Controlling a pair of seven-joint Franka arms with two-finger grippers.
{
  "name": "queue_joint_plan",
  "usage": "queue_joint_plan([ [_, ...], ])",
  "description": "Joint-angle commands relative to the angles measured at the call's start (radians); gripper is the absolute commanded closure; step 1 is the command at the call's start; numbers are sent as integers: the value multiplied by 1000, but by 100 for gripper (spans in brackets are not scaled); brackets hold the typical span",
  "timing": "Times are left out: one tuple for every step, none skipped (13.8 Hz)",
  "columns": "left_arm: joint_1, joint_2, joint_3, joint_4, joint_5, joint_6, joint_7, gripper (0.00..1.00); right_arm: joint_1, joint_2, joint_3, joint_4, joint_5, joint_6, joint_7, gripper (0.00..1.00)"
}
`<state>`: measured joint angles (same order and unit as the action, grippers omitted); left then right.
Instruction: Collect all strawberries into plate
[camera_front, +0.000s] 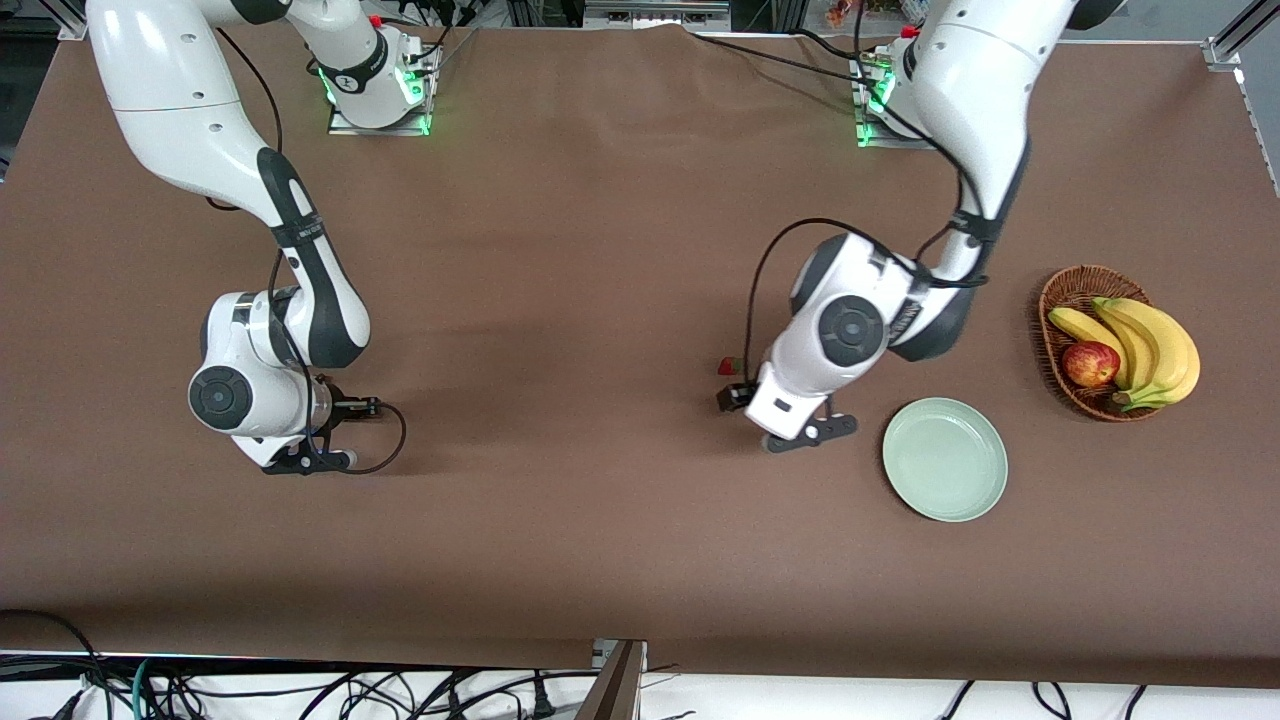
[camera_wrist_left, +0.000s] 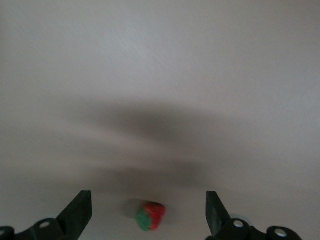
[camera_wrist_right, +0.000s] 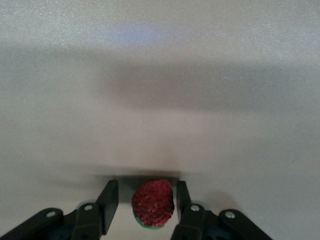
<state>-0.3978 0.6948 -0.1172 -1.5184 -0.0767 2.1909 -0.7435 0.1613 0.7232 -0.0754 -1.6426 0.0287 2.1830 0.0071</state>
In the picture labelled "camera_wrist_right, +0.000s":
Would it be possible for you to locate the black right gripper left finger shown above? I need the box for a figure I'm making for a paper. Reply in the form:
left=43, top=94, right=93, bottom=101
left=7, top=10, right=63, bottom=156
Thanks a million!
left=0, top=179, right=120, bottom=240

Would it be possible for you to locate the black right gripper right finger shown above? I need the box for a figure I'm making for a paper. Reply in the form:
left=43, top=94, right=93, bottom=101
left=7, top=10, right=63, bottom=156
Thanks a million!
left=172, top=180, right=275, bottom=240

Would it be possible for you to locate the red knitted strawberry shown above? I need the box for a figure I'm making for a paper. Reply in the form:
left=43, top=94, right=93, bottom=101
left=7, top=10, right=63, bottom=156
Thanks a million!
left=131, top=178, right=175, bottom=229

